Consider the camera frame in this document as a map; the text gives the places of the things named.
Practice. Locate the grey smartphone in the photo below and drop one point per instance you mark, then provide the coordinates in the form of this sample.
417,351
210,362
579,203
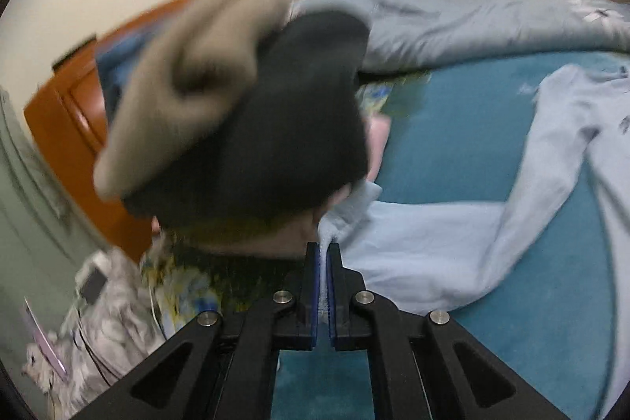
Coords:
93,286

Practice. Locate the teal bed sheet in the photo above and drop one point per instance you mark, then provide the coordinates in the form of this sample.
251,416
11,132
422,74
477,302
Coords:
443,154

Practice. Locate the blue cloth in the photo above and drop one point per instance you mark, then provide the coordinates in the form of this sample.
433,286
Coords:
115,70

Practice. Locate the beige folded garment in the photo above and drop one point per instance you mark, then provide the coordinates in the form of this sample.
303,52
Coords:
197,70

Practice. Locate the black folded garment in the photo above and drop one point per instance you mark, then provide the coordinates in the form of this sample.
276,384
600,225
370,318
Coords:
275,144

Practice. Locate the grey printed cloth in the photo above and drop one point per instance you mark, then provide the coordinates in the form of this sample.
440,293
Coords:
118,326

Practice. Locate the light blue hoodie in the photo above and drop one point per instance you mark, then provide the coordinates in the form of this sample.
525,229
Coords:
418,243

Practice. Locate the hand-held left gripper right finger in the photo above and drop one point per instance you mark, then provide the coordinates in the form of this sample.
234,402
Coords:
332,302

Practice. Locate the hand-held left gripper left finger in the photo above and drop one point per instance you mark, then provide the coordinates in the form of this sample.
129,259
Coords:
314,302

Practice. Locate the light blue quilt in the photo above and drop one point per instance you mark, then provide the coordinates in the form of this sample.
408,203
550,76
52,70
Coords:
467,26

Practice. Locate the pink paper sheet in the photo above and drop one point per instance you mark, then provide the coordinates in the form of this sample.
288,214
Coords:
44,341

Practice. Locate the orange wooden headboard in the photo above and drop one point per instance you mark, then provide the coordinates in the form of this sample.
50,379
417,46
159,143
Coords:
64,125

